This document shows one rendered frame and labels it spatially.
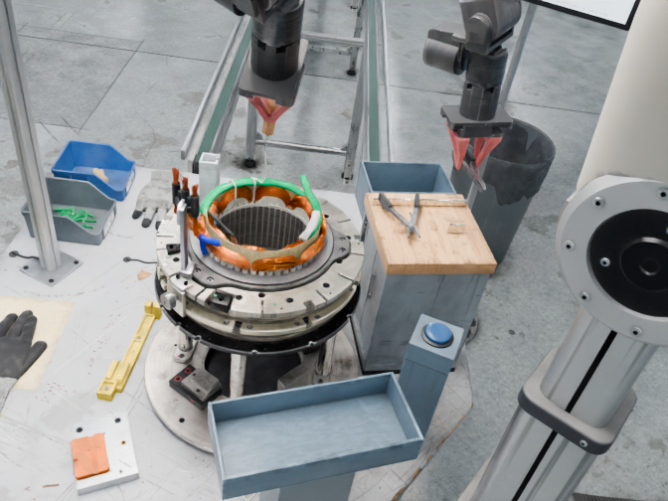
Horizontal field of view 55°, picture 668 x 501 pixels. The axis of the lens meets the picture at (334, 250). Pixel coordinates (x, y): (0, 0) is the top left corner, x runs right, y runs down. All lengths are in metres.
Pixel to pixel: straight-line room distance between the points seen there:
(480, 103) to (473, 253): 0.25
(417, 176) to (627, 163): 0.84
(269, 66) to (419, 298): 0.52
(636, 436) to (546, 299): 0.66
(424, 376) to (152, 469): 0.46
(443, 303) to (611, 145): 0.67
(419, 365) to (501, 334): 1.58
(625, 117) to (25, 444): 0.99
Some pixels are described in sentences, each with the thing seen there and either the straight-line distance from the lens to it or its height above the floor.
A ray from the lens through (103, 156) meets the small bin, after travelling 1.72.
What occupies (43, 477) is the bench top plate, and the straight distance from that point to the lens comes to 1.14.
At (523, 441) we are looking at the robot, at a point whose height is 1.10.
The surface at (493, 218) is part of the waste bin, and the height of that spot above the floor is 0.29.
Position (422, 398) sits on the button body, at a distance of 1.05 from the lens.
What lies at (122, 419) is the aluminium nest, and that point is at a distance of 1.15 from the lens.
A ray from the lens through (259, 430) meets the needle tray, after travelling 0.85.
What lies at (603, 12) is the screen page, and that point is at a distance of 1.79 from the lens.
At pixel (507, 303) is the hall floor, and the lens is 2.71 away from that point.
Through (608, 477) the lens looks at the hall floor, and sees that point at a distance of 2.33.
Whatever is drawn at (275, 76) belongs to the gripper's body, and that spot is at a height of 1.40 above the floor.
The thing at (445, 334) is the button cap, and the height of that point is 1.04.
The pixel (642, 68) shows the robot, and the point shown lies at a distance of 0.49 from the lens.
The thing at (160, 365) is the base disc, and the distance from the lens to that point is 1.21.
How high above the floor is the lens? 1.73
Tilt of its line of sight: 39 degrees down
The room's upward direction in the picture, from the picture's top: 9 degrees clockwise
